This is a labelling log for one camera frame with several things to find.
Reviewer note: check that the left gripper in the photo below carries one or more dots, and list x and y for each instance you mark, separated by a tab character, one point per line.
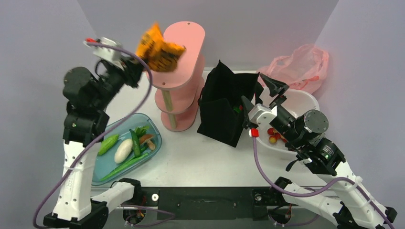
132	71

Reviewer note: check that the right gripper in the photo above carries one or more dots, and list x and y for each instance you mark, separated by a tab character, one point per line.
274	87

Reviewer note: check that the orange snack bag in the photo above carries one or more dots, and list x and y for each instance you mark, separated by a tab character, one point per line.
160	55

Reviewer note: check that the red cherry tomato bunch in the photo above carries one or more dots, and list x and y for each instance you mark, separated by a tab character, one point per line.
274	136

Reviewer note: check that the black fabric bag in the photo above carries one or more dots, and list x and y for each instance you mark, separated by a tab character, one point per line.
222	91

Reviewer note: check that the pink plastic grocery bag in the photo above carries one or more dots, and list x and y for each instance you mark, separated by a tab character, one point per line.
305	69

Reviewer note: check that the green leaf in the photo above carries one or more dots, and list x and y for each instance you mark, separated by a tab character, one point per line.
141	130

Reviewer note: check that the dark green cucumber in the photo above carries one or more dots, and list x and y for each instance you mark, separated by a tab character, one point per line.
135	144

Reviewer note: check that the white round food item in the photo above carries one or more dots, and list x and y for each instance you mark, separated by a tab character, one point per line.
123	151

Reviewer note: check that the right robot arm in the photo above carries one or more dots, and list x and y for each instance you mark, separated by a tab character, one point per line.
343	201

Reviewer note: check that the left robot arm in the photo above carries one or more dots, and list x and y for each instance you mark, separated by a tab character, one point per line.
86	125

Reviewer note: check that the green bottle in bag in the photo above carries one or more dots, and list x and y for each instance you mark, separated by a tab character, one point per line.
238	109

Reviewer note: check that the white plastic basin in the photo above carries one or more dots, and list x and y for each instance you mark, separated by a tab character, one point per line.
297	103

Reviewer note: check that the pink three-tier shelf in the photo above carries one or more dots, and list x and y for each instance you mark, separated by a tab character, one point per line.
178	91

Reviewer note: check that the brown mushroom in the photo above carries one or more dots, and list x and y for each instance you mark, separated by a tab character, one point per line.
147	139

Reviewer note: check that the green bitter gourd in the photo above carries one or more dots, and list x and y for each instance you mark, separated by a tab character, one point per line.
108	143

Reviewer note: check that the light green long pepper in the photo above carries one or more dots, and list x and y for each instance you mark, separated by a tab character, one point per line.
124	166

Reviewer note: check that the blue transparent tray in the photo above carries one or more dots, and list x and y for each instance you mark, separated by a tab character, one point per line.
105	163

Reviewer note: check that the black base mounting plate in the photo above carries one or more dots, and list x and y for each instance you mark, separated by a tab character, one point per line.
211	203

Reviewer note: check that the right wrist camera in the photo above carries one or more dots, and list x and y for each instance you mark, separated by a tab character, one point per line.
261	116

